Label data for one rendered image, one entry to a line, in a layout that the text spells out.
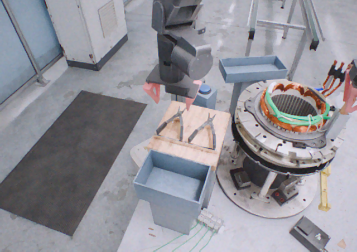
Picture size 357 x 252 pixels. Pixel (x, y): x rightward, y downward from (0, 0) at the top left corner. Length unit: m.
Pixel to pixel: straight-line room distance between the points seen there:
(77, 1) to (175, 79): 2.15
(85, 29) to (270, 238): 2.42
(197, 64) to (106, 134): 1.78
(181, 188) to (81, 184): 1.33
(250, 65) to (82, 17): 1.96
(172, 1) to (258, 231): 0.73
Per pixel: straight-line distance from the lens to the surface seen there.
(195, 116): 0.73
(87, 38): 2.75
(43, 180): 2.07
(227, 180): 0.92
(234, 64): 1.03
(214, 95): 0.88
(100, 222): 1.77
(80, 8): 2.63
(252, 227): 0.88
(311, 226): 0.89
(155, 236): 0.85
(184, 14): 0.47
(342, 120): 0.70
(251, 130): 0.68
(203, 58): 0.44
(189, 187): 0.68
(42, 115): 2.60
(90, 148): 2.10
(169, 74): 0.53
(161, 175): 0.70
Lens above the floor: 1.58
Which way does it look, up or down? 45 degrees down
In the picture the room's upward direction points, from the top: straight up
